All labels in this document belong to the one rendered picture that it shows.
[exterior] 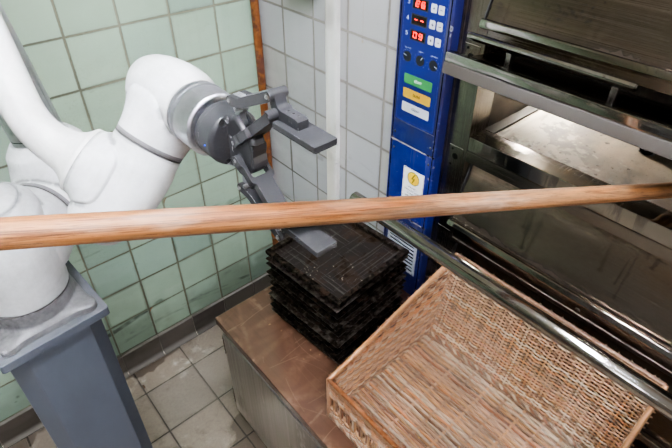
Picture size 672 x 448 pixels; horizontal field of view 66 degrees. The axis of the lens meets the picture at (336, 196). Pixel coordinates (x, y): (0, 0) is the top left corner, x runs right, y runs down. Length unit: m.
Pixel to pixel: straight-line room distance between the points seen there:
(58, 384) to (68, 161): 0.60
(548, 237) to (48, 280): 1.05
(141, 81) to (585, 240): 0.95
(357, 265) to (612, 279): 0.61
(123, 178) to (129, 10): 0.96
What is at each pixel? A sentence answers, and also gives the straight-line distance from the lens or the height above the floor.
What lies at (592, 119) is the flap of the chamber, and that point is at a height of 1.40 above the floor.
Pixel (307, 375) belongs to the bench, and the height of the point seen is 0.58.
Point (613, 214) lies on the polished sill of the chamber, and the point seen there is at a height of 1.16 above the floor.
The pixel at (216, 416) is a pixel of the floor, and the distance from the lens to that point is 2.14.
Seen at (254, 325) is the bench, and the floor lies 0.58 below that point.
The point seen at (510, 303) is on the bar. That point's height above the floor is 1.17.
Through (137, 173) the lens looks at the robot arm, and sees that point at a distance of 0.75.
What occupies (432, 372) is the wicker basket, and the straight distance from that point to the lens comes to 1.50.
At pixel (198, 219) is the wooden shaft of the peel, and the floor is 1.47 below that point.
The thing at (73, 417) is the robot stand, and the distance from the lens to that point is 1.34.
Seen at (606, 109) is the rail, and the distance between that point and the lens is 0.94.
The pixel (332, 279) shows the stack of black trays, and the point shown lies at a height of 0.83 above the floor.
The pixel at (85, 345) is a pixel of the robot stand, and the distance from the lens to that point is 1.22.
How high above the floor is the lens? 1.80
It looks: 36 degrees down
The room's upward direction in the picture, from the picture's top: straight up
